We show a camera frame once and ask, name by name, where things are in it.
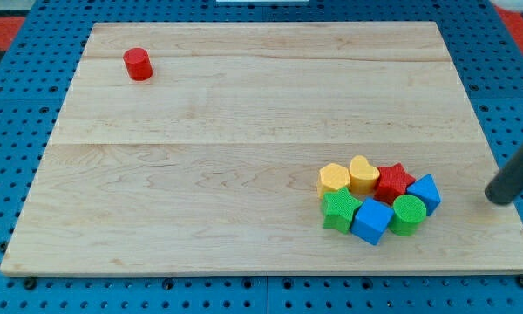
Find blue cube block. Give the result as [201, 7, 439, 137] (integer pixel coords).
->
[350, 198, 394, 245]

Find blue triangle block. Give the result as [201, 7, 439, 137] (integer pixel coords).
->
[406, 174, 442, 216]

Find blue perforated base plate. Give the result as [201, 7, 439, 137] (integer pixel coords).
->
[0, 0, 523, 313]

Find red star block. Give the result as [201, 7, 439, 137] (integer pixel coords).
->
[374, 163, 416, 205]

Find wooden board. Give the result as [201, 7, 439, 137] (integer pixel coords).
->
[0, 22, 523, 277]

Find yellow heart block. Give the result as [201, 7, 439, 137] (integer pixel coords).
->
[349, 155, 380, 195]

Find yellow hexagon block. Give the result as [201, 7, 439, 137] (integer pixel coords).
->
[316, 163, 350, 199]

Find green cylinder block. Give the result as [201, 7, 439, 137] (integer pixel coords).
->
[389, 195, 427, 236]

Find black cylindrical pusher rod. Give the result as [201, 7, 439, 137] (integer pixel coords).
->
[484, 143, 523, 205]

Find red cylinder block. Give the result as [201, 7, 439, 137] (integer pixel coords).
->
[123, 47, 153, 81]

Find green star block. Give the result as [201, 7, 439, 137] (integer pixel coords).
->
[320, 187, 363, 234]

